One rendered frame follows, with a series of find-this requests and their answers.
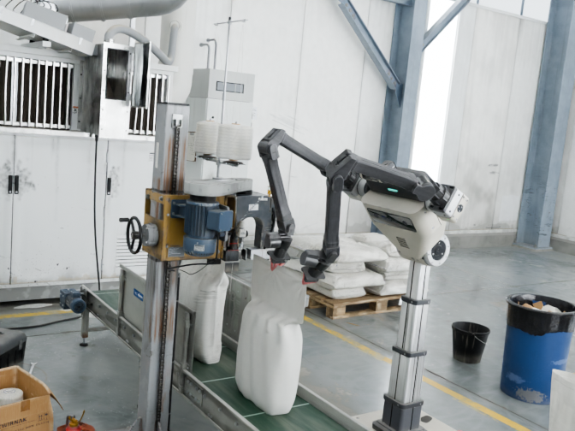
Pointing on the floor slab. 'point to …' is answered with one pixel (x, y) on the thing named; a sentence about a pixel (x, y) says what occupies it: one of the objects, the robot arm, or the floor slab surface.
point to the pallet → (335, 307)
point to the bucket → (469, 341)
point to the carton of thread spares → (8, 422)
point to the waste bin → (535, 345)
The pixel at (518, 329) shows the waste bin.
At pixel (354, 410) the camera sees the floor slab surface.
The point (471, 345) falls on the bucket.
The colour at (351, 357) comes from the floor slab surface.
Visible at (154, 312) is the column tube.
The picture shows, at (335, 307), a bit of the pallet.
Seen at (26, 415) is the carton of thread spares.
